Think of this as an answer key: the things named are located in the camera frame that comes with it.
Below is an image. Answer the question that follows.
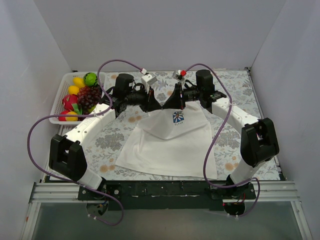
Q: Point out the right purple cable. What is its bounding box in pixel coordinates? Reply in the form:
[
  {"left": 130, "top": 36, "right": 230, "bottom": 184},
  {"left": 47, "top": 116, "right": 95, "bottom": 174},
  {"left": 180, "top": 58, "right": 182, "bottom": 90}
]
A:
[{"left": 182, "top": 62, "right": 261, "bottom": 218}]

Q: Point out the red toy dragon fruit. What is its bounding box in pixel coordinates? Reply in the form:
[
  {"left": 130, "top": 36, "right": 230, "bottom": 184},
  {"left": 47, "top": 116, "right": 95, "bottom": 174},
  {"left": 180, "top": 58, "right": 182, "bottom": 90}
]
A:
[{"left": 62, "top": 94, "right": 78, "bottom": 111}]

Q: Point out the yellow toy lemon lower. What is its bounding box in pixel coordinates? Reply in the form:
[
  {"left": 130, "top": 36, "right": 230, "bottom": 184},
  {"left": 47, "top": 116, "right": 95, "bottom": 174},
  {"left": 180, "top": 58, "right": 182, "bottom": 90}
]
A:
[{"left": 68, "top": 85, "right": 80, "bottom": 95}]

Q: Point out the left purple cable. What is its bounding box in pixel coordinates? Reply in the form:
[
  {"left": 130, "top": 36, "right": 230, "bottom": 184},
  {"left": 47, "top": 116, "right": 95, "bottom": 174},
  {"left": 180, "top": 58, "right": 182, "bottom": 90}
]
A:
[{"left": 26, "top": 58, "right": 148, "bottom": 226}]

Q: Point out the purple toy grape bunch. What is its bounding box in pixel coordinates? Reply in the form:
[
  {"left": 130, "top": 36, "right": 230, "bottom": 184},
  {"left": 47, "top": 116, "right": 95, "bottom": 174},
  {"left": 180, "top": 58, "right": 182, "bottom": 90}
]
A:
[{"left": 77, "top": 85, "right": 102, "bottom": 115}]

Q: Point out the aluminium frame rail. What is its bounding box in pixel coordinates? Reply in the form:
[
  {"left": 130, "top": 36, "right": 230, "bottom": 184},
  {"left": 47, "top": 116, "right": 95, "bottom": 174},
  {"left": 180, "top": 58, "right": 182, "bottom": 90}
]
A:
[{"left": 29, "top": 181, "right": 301, "bottom": 203}]

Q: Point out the purple cable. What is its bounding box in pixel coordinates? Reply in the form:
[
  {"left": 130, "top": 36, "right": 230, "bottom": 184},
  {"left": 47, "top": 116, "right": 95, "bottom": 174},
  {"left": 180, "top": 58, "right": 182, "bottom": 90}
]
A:
[
  {"left": 26, "top": 58, "right": 148, "bottom": 226},
  {"left": 182, "top": 62, "right": 261, "bottom": 218}
]

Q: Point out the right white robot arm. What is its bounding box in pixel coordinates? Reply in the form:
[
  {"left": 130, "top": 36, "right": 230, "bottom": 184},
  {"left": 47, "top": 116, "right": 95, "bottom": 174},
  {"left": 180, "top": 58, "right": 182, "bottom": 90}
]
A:
[{"left": 162, "top": 69, "right": 280, "bottom": 199}]

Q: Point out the white plastic fruit basket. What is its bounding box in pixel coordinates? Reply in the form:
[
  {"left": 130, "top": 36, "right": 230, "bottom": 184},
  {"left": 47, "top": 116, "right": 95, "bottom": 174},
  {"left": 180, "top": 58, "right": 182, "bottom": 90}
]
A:
[{"left": 48, "top": 71, "right": 107, "bottom": 125}]

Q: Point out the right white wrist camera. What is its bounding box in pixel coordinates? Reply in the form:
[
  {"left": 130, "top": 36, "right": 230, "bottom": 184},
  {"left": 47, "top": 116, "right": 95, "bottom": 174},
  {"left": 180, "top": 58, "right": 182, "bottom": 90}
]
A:
[{"left": 172, "top": 70, "right": 187, "bottom": 86}]

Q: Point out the red yellow toy mango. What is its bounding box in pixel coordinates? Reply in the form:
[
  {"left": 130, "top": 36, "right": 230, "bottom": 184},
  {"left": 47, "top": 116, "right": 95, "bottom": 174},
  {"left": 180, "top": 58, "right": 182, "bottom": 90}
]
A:
[{"left": 58, "top": 110, "right": 78, "bottom": 122}]

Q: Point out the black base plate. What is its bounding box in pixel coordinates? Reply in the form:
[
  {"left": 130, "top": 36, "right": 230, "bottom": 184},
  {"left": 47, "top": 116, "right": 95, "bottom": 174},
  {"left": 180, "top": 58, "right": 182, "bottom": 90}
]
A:
[{"left": 77, "top": 180, "right": 256, "bottom": 211}]

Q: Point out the white t-shirt with flower print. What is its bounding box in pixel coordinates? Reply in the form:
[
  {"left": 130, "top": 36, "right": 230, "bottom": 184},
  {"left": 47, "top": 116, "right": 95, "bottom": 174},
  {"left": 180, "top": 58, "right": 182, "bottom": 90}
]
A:
[{"left": 115, "top": 102, "right": 212, "bottom": 178}]

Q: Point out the yellow toy lemon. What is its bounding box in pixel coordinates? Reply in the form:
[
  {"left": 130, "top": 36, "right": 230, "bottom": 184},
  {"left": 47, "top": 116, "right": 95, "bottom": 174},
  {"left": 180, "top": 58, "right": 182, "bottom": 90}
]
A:
[
  {"left": 68, "top": 85, "right": 80, "bottom": 95},
  {"left": 73, "top": 77, "right": 86, "bottom": 89}
]

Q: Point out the green toy watermelon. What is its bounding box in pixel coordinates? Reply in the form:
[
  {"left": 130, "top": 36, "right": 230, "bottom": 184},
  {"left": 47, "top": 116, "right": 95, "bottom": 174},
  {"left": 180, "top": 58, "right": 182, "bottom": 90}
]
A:
[{"left": 83, "top": 72, "right": 98, "bottom": 87}]

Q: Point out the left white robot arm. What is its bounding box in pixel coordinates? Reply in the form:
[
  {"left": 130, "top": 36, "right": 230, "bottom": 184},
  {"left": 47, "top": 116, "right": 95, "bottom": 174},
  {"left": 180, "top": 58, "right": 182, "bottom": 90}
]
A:
[{"left": 49, "top": 73, "right": 162, "bottom": 200}]

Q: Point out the yellow toy lemon upper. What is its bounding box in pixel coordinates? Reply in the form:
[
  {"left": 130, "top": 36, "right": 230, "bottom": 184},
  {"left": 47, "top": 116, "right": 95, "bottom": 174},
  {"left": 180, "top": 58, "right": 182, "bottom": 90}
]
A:
[{"left": 73, "top": 77, "right": 86, "bottom": 89}]

